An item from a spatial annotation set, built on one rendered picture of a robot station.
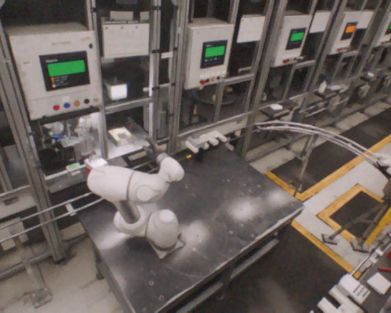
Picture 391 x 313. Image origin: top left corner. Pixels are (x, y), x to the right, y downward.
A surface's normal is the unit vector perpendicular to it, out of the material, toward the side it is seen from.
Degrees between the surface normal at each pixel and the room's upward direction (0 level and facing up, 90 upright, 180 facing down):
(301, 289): 0
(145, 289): 0
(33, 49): 90
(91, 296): 0
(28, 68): 90
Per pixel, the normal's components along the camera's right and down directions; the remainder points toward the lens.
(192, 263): 0.11, -0.80
